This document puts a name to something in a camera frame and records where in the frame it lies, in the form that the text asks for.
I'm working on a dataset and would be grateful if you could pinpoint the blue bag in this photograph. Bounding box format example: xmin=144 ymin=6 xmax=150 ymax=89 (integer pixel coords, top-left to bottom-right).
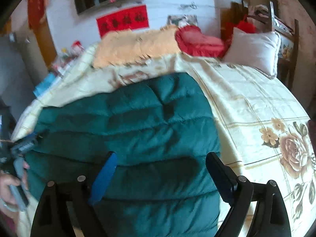
xmin=33 ymin=73 xmax=56 ymax=97

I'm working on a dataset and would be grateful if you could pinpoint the white square pillow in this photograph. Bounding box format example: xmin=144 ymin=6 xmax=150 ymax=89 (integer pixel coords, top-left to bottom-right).
xmin=223 ymin=28 xmax=281 ymax=79

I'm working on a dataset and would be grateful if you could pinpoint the grey refrigerator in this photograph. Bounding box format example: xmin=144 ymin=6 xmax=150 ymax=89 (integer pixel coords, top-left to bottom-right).
xmin=1 ymin=33 xmax=48 ymax=119

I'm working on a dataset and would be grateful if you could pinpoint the person's left hand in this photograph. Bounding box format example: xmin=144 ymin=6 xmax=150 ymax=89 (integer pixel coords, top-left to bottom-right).
xmin=0 ymin=161 xmax=30 ymax=206

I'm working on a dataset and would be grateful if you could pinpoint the wooden chair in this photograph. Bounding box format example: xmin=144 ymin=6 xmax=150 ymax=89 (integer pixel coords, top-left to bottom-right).
xmin=232 ymin=0 xmax=300 ymax=90

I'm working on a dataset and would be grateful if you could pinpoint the red Chinese couplet banner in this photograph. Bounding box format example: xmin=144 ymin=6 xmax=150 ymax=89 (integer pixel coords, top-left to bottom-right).
xmin=96 ymin=5 xmax=149 ymax=38

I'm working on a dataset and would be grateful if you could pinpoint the red heart cushion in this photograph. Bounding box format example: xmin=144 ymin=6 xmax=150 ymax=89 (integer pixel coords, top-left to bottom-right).
xmin=175 ymin=25 xmax=227 ymax=58

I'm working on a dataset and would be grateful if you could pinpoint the floral cream bed quilt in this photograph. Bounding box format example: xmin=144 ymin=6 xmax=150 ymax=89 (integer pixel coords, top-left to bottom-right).
xmin=13 ymin=45 xmax=315 ymax=236

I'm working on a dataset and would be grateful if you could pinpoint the pig plush toy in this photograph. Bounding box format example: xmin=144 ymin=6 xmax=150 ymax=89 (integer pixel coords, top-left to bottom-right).
xmin=71 ymin=40 xmax=84 ymax=56

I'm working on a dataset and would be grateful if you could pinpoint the green quilted puffer jacket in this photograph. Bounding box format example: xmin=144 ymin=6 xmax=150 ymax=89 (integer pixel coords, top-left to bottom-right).
xmin=25 ymin=73 xmax=220 ymax=236

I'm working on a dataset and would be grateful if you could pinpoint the black wall cable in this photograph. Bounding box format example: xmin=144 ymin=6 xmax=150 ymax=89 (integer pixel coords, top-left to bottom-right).
xmin=179 ymin=2 xmax=198 ymax=10

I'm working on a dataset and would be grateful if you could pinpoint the framed photo on headboard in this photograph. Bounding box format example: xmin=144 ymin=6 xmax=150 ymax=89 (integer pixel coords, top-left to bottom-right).
xmin=167 ymin=14 xmax=198 ymax=28

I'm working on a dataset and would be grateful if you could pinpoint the orange ruffled pillow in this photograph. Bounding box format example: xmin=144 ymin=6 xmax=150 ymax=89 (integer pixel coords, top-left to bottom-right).
xmin=93 ymin=25 xmax=181 ymax=69

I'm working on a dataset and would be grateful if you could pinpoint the red hanging banner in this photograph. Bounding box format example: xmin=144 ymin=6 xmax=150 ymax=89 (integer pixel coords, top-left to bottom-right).
xmin=27 ymin=0 xmax=48 ymax=30

